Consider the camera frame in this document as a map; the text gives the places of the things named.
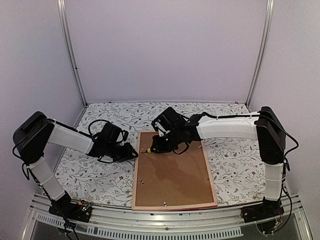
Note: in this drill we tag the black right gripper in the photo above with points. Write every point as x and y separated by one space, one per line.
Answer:
158 149

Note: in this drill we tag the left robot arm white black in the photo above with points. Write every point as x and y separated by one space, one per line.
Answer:
34 136

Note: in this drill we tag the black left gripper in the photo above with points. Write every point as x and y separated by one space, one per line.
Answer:
128 155

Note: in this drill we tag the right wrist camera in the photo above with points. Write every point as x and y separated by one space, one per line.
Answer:
158 128

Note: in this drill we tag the right aluminium corner post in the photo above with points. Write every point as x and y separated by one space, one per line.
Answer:
261 52

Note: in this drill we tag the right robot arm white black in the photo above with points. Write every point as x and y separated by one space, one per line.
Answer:
263 127

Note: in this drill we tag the pink wooden photo frame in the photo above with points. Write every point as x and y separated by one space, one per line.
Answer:
172 182

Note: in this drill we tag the left aluminium corner post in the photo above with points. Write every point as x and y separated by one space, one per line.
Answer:
62 11

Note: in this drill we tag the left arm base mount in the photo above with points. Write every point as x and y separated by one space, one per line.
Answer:
65 207

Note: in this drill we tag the aluminium corner post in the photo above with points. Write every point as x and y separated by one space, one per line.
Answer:
261 52
62 11

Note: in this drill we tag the aluminium front rail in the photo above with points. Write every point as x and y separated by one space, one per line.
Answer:
121 223

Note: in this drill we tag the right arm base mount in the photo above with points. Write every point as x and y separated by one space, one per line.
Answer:
266 209

